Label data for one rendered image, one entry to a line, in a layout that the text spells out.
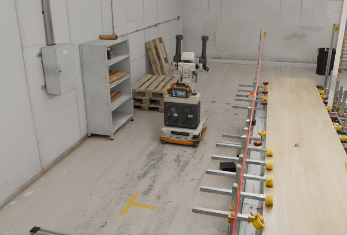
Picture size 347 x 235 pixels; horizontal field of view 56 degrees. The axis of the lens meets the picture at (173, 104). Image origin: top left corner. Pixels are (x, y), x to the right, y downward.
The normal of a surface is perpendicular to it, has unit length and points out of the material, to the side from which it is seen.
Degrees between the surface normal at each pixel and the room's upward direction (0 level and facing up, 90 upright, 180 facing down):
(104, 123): 90
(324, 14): 90
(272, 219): 0
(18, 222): 0
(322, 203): 0
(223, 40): 90
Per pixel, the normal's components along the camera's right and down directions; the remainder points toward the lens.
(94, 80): -0.27, 0.33
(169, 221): 0.00, -0.94
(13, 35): 0.96, 0.08
